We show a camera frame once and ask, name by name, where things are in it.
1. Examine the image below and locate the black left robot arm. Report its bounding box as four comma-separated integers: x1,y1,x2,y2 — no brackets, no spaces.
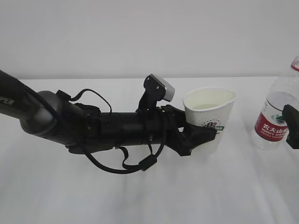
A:
0,72,216,156

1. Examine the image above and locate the white paper cup green logo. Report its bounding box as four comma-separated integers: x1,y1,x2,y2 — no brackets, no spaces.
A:
183,87,236,155

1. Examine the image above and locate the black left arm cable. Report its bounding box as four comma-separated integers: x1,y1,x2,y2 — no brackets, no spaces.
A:
25,88,168,175

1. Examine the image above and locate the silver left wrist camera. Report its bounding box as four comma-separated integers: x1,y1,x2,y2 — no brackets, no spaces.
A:
143,74,175,102

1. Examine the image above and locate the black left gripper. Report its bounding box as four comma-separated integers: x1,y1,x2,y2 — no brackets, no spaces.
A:
140,105,216,156

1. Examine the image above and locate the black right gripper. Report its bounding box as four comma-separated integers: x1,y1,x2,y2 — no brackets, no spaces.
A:
282,105,299,149

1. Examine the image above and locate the Nongfu Spring water bottle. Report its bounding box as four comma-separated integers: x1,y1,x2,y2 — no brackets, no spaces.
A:
252,56,299,149

